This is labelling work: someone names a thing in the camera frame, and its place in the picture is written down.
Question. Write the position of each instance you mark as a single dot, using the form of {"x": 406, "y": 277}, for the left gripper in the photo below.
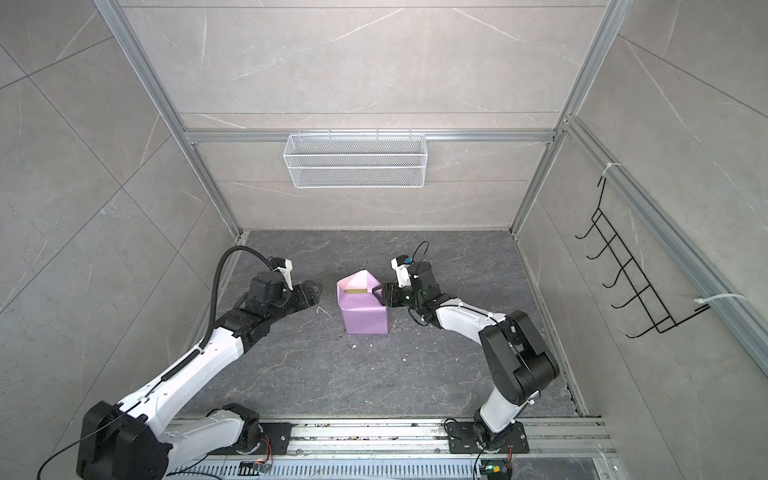
{"x": 313, "y": 296}

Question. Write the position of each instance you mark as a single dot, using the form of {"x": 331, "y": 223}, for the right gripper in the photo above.
{"x": 391, "y": 292}

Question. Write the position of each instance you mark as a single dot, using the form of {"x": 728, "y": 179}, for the pink wrapping paper sheet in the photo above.
{"x": 362, "y": 313}

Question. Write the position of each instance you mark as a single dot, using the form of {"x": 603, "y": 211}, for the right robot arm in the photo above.
{"x": 520, "y": 363}

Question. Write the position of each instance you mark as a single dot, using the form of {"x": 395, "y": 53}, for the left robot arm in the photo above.
{"x": 133, "y": 439}

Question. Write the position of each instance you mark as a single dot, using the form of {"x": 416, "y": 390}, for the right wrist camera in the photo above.
{"x": 400, "y": 265}

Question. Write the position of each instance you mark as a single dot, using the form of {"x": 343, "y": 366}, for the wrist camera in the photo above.
{"x": 284, "y": 267}
{"x": 400, "y": 265}

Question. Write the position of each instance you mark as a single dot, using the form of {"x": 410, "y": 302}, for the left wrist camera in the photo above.
{"x": 284, "y": 267}

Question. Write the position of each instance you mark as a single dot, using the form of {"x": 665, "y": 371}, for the white wire mesh basket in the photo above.
{"x": 360, "y": 160}

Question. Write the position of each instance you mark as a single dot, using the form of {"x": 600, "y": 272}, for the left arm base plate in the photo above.
{"x": 258, "y": 438}

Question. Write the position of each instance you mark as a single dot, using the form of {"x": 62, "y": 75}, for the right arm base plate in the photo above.
{"x": 474, "y": 437}

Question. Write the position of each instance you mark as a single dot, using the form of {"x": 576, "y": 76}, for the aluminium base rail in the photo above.
{"x": 415, "y": 448}

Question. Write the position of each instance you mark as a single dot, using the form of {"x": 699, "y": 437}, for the black wire hook rack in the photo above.
{"x": 658, "y": 318}

